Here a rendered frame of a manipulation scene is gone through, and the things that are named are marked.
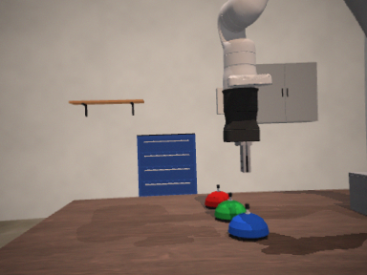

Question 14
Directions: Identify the red dome bell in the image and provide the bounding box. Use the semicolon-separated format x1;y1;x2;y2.
205;184;229;209

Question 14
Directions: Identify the green dome bell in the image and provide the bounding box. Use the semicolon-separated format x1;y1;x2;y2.
215;193;246;222

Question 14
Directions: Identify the blue dome bell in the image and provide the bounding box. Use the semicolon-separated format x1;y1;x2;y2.
228;203;269;242

